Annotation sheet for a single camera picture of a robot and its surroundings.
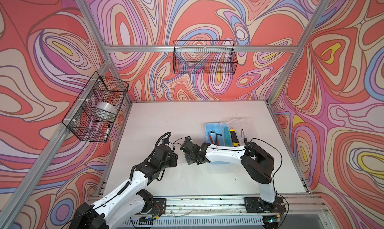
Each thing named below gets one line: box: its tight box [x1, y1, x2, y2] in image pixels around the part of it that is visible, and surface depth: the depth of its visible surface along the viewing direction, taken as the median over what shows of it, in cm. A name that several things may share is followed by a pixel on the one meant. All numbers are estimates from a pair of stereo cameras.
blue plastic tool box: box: [205, 119, 248, 147], surface depth 96 cm
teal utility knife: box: [224, 126, 233, 147], surface depth 91 cm
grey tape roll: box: [93, 102, 118, 122], surface depth 74 cm
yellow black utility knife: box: [230, 129, 240, 147], surface depth 92 cm
